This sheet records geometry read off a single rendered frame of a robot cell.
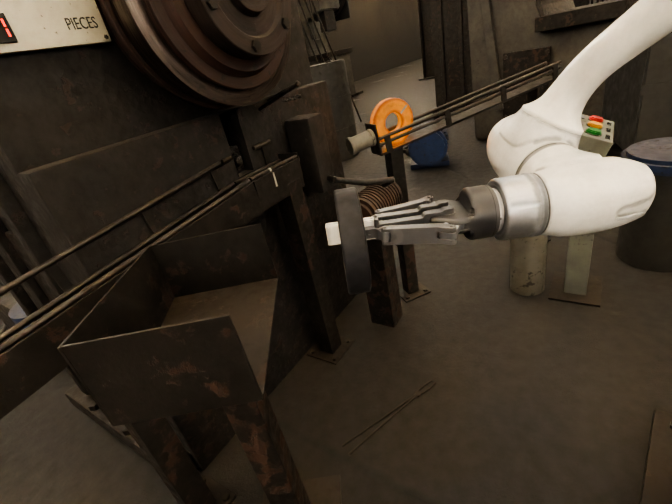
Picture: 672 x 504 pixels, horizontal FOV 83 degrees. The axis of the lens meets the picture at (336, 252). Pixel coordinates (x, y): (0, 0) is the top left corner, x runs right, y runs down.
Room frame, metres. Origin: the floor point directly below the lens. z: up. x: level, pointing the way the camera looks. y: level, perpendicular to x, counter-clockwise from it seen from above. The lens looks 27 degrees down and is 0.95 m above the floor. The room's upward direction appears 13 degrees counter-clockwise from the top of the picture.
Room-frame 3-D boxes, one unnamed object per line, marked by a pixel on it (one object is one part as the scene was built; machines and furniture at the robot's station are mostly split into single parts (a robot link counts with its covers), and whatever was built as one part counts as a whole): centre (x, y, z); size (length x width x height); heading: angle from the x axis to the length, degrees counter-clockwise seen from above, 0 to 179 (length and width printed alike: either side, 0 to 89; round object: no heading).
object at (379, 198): (1.21, -0.16, 0.27); 0.22 x 0.13 x 0.53; 141
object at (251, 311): (0.49, 0.23, 0.36); 0.26 x 0.20 x 0.72; 176
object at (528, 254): (1.18, -0.70, 0.26); 0.12 x 0.12 x 0.52
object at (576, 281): (1.11, -0.85, 0.31); 0.24 x 0.16 x 0.62; 141
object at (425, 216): (0.48, -0.12, 0.72); 0.11 x 0.01 x 0.04; 88
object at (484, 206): (0.49, -0.18, 0.71); 0.09 x 0.08 x 0.07; 86
